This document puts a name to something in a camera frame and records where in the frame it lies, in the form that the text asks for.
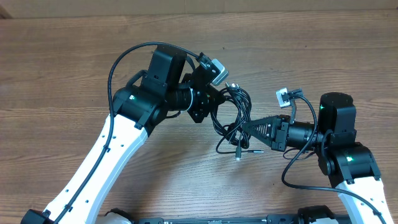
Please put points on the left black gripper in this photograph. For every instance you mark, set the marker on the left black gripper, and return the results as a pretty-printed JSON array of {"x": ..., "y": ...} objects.
[{"x": 209, "y": 98}]

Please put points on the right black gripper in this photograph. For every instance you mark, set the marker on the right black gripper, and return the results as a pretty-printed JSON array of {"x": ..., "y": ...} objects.
[{"x": 277, "y": 130}]

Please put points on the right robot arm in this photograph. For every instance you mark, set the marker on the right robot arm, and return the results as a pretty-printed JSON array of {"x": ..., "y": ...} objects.
[{"x": 349, "y": 165}]

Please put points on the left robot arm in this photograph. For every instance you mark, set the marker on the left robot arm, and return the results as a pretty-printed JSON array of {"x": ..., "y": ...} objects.
[{"x": 176, "y": 80}]

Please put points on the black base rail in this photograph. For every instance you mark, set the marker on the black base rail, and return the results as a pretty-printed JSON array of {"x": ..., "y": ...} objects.
[{"x": 312, "y": 215}]

